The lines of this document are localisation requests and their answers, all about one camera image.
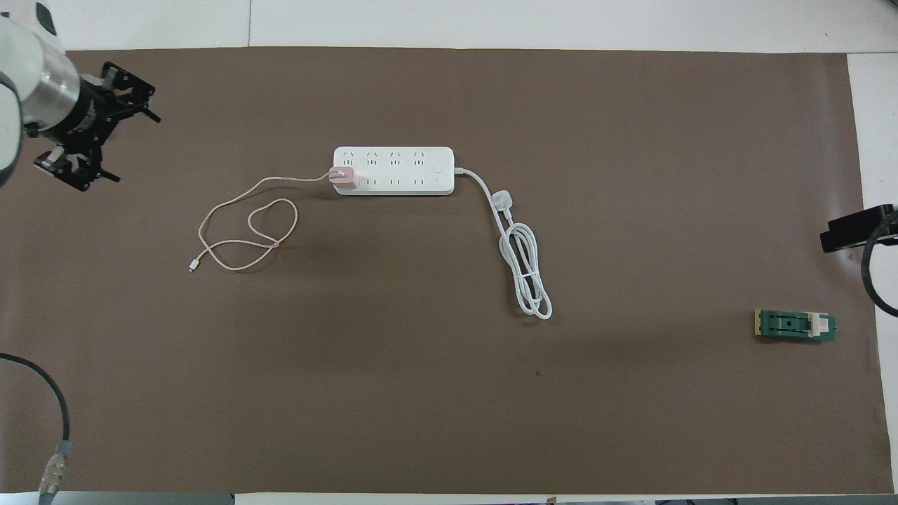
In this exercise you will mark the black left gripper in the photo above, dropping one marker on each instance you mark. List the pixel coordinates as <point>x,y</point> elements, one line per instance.
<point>88,112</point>

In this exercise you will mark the pink charger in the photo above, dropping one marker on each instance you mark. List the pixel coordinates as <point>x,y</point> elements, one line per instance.
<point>344,179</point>

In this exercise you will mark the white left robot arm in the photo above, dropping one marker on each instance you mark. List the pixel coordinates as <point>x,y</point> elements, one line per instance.
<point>28,77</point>

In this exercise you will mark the white power strip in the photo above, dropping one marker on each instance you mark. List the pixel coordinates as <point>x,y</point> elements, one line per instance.
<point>400,172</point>

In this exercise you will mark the brown table mat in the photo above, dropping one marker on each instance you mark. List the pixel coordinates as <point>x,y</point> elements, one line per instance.
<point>421,393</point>

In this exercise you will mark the green knife switch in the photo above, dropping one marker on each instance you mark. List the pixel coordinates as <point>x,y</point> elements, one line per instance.
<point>789,325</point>

